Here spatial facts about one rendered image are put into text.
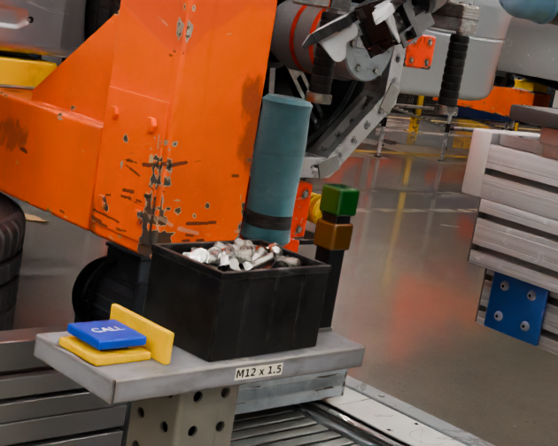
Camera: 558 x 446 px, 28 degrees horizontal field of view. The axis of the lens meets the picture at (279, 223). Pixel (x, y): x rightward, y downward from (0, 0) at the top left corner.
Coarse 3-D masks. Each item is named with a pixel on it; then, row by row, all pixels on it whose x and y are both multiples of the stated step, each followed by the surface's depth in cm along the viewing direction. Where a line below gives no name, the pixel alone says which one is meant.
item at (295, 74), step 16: (352, 0) 229; (272, 64) 215; (272, 80) 216; (288, 80) 221; (304, 80) 222; (336, 80) 232; (352, 80) 229; (304, 96) 223; (336, 96) 230; (320, 112) 227; (336, 112) 228; (320, 128) 226
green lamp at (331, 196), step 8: (328, 184) 155; (336, 184) 156; (328, 192) 155; (336, 192) 154; (344, 192) 153; (352, 192) 155; (328, 200) 155; (336, 200) 154; (344, 200) 154; (352, 200) 155; (320, 208) 156; (328, 208) 155; (336, 208) 154; (344, 208) 154; (352, 208) 155; (344, 216) 155; (352, 216) 156
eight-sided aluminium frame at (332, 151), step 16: (400, 48) 224; (400, 64) 225; (384, 80) 224; (368, 96) 226; (384, 96) 224; (352, 112) 225; (368, 112) 222; (384, 112) 225; (336, 128) 223; (352, 128) 220; (368, 128) 223; (320, 144) 221; (336, 144) 219; (352, 144) 221; (304, 160) 213; (320, 160) 216; (336, 160) 218; (304, 176) 214; (320, 176) 216
